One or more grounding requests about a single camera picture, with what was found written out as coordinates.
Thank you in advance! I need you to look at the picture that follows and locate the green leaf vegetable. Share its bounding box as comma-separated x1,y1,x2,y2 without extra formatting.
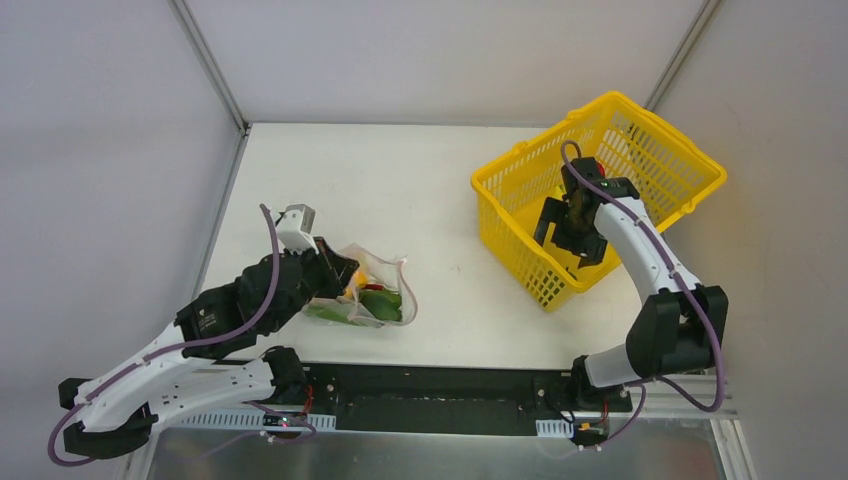
303,305,354,325

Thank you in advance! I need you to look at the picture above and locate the orange bell pepper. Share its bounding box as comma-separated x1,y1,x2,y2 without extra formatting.
346,266,369,295

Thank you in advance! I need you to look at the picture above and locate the clear pink-dotted zip bag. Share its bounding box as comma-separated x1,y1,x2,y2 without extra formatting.
302,244,419,329

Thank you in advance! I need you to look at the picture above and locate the dark green avocado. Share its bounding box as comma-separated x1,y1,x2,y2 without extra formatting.
360,290,402,322

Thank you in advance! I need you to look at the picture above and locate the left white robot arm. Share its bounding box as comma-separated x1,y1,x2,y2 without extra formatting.
48,237,360,466

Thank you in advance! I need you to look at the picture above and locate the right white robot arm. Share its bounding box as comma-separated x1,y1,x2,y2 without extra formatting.
534,157,729,412

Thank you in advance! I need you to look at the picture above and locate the yellow plastic basket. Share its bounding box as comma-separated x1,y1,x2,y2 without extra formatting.
471,91,727,312

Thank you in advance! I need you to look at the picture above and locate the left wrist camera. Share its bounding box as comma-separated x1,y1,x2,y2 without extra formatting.
275,204,317,254

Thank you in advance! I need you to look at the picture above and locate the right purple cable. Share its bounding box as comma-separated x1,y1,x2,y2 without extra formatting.
560,140,727,452

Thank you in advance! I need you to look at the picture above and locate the purple cable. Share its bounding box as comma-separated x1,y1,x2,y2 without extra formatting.
560,140,727,452
47,203,282,468

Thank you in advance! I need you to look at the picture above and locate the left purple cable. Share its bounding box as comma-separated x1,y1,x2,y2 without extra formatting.
47,203,282,468

